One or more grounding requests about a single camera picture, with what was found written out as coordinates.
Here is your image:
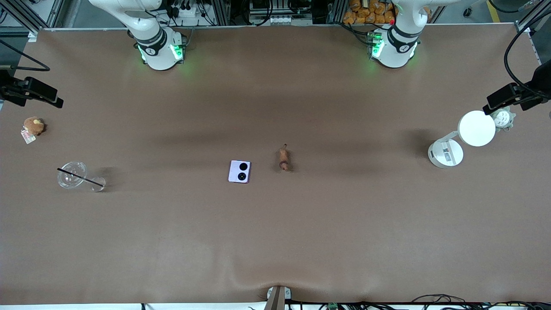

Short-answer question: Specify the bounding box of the lilac flip phone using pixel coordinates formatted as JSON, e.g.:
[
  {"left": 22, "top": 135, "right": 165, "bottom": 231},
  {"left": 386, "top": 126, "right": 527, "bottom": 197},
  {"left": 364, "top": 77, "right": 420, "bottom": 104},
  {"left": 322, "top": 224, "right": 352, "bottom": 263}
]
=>
[{"left": 228, "top": 160, "right": 251, "bottom": 184}]

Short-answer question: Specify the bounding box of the brown lion statue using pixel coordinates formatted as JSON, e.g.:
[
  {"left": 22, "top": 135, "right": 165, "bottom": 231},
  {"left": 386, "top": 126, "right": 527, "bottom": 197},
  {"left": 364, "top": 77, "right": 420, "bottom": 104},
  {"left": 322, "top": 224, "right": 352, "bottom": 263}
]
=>
[{"left": 278, "top": 144, "right": 292, "bottom": 172}]

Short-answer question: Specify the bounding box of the small white plush toy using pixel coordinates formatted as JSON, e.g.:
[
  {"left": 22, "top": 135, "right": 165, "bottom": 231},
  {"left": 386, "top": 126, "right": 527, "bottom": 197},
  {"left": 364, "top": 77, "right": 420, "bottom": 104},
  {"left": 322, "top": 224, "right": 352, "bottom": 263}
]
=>
[{"left": 491, "top": 108, "right": 516, "bottom": 132}]

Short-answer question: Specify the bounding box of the brown plush toy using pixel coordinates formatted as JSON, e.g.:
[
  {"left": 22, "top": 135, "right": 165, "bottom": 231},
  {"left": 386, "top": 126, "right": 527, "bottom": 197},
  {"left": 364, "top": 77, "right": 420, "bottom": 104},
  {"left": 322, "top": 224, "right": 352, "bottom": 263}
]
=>
[{"left": 23, "top": 117, "right": 46, "bottom": 136}]

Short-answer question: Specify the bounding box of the white desk lamp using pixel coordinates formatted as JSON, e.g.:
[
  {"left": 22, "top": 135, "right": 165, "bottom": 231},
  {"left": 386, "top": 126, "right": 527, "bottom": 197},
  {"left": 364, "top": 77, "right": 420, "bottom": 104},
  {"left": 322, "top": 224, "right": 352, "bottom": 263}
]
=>
[{"left": 427, "top": 110, "right": 496, "bottom": 169}]

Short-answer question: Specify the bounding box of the clear plastic lidded cup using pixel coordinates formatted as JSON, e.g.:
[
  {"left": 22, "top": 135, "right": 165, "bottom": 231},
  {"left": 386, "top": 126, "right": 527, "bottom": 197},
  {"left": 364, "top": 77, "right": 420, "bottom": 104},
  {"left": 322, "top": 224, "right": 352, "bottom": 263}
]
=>
[{"left": 57, "top": 161, "right": 106, "bottom": 192}]

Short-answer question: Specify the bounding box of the black drinking straw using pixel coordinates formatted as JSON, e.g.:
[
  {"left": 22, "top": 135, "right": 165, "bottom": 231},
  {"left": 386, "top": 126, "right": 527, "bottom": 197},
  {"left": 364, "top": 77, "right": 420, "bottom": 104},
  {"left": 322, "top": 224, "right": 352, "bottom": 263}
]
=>
[{"left": 57, "top": 167, "right": 105, "bottom": 188}]

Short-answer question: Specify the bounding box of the orange packaged goods pile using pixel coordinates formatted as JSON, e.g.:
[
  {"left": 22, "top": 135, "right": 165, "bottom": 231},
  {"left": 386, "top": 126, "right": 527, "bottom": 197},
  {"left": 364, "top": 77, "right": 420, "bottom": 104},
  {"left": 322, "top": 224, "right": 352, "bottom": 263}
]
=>
[{"left": 342, "top": 0, "right": 396, "bottom": 25}]

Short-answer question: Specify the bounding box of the white power strip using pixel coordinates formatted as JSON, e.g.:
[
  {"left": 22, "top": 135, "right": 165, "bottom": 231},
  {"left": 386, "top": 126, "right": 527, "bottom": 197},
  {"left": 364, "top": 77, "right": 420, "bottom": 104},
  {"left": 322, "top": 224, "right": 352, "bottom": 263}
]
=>
[{"left": 166, "top": 3, "right": 198, "bottom": 20}]

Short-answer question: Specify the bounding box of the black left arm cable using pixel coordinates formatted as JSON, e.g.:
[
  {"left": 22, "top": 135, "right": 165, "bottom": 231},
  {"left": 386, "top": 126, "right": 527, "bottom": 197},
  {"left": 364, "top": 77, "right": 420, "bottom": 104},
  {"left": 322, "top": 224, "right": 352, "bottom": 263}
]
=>
[{"left": 504, "top": 17, "right": 551, "bottom": 87}]

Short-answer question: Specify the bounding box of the aluminium frame profile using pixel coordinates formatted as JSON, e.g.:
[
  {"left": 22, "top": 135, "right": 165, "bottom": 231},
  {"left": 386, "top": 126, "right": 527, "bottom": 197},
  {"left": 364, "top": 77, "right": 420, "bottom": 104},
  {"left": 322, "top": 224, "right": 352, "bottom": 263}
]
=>
[
  {"left": 0, "top": 0, "right": 65, "bottom": 31},
  {"left": 514, "top": 0, "right": 551, "bottom": 33}
]

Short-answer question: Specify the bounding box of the black cable bundle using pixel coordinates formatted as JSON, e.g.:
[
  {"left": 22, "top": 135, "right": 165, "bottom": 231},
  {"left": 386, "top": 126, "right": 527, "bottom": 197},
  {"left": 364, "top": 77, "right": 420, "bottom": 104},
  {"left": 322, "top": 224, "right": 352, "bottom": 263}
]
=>
[{"left": 411, "top": 294, "right": 551, "bottom": 310}]

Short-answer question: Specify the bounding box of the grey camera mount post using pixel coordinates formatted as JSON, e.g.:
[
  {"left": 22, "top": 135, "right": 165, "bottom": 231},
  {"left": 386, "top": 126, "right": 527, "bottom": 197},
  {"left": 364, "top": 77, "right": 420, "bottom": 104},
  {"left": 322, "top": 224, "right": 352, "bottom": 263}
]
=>
[{"left": 263, "top": 285, "right": 292, "bottom": 310}]

